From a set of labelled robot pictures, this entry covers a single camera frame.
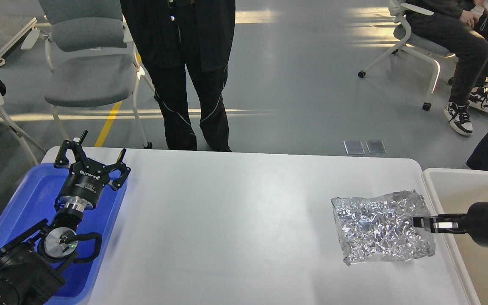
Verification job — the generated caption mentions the beige plastic bin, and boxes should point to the beige plastic bin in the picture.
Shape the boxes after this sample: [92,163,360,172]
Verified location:
[423,168,488,305]

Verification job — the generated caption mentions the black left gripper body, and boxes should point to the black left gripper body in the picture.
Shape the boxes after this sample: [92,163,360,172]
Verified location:
[56,159,110,211]

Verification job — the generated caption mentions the standing person in black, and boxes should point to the standing person in black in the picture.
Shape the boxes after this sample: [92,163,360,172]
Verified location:
[120,0,236,152]

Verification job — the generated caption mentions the grey office chair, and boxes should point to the grey office chair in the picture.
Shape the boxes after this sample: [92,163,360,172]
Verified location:
[39,0,153,149]

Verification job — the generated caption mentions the left floor outlet plate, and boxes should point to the left floor outlet plate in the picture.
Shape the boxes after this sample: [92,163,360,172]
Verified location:
[344,140,365,155]

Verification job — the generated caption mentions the seated person in black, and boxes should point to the seated person in black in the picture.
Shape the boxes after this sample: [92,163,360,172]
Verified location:
[405,0,488,136]

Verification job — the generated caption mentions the white chair at left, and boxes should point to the white chair at left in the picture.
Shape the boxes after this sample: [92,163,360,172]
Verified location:
[0,93,47,166]

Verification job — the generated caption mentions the floor outlet plate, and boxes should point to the floor outlet plate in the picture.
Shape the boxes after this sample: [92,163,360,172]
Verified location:
[365,140,387,155]
[344,140,365,155]

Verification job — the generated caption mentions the white wheeled chair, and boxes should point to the white wheeled chair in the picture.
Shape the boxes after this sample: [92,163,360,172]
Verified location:
[358,0,455,111]

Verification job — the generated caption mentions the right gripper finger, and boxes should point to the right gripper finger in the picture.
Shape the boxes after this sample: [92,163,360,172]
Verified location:
[413,223,467,234]
[413,214,466,224]

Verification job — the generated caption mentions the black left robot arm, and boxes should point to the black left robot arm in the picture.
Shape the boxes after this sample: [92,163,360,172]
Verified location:
[0,132,130,305]

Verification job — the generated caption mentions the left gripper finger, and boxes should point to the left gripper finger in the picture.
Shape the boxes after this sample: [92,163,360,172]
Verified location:
[53,130,89,171]
[97,148,130,191]

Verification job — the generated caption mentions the right floor outlet plate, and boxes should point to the right floor outlet plate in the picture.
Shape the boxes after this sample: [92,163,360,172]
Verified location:
[365,140,387,155]

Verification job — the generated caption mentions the blue plastic tray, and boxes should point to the blue plastic tray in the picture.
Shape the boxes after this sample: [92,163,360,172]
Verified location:
[0,164,127,305]

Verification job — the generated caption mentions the silver foil sheet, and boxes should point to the silver foil sheet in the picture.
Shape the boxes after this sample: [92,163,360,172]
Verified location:
[331,190,435,265]

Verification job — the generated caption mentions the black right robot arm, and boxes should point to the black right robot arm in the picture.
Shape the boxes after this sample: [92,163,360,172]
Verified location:
[412,202,488,248]

